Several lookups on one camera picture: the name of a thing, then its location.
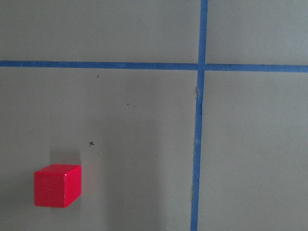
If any horizontal blue tape line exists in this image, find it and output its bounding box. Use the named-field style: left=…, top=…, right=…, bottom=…
left=0, top=60, right=308, bottom=73

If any vertical blue tape line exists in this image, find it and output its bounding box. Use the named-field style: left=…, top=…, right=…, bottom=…
left=190, top=0, right=208, bottom=231

